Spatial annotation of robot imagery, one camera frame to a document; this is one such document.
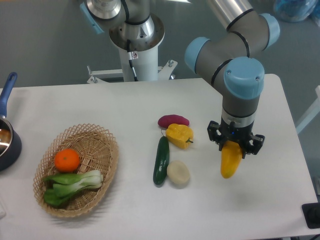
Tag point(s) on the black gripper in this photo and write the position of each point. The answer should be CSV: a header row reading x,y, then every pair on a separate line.
x,y
220,133

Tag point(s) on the yellow mango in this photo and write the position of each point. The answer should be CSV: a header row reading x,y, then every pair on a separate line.
x,y
231,156

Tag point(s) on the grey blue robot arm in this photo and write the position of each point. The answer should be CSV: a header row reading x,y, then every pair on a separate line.
x,y
229,65

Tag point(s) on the woven wicker basket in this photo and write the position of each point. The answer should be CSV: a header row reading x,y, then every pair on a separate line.
x,y
97,149

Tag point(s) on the yellow bell pepper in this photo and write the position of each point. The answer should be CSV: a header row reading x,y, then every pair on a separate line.
x,y
180,135

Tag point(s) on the beige potato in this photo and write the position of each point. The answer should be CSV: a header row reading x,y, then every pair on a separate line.
x,y
178,172

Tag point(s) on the purple sweet potato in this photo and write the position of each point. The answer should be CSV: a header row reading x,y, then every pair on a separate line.
x,y
167,120

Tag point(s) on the green cucumber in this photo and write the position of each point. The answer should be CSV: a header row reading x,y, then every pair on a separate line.
x,y
162,160

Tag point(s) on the black device at edge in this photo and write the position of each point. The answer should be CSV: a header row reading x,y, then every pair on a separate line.
x,y
311,212

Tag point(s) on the blue plastic bag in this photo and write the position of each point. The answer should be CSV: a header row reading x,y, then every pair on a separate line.
x,y
294,11

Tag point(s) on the orange tangerine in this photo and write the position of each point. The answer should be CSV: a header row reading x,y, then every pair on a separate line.
x,y
66,160

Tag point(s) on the green bok choy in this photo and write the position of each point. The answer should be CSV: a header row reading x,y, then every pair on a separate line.
x,y
66,185

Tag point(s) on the white frame at right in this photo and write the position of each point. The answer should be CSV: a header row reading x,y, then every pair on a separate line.
x,y
309,114

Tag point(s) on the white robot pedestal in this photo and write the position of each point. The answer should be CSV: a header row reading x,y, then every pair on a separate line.
x,y
138,48

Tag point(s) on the blue handled saucepan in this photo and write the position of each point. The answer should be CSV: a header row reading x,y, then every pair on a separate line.
x,y
10,141

